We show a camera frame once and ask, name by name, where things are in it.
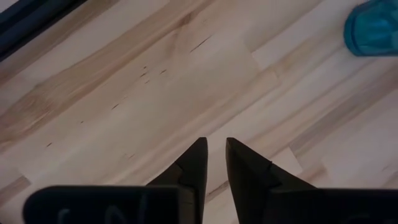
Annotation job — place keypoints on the black shelf frame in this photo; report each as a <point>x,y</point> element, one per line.
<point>28,21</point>

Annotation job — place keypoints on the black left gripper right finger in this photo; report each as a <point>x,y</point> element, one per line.
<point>295,205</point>

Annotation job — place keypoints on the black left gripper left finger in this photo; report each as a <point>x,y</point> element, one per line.
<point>124,205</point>

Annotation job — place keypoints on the blue plastic cup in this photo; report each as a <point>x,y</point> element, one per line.
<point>373,28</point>

